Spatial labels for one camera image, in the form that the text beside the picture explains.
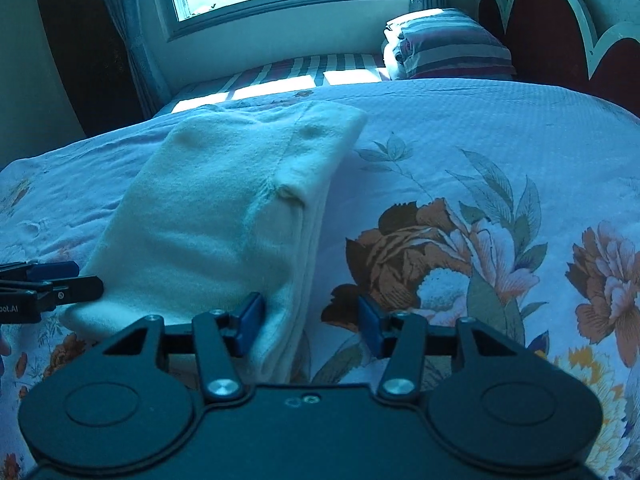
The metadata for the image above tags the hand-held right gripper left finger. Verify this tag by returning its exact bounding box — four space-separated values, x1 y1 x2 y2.
102 291 266 404

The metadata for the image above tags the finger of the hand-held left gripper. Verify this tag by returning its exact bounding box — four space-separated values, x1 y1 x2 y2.
0 261 81 282
0 275 105 307

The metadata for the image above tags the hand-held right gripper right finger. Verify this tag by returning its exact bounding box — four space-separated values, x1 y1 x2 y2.
357 294 527 404

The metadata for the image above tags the white knit garment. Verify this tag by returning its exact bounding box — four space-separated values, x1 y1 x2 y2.
60 100 369 387

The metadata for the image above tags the floral bedspread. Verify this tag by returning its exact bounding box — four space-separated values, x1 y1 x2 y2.
0 77 640 480

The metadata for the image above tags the dark wooden cabinet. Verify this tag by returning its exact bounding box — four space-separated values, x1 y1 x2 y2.
32 0 147 139

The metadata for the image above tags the striped bed sheet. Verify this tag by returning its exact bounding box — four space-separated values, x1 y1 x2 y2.
160 52 392 116

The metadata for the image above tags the folded striped quilt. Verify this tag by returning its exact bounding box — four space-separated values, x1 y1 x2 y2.
382 7 517 81

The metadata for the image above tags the dark red scalloped headboard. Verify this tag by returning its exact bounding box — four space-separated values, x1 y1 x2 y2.
475 0 640 122

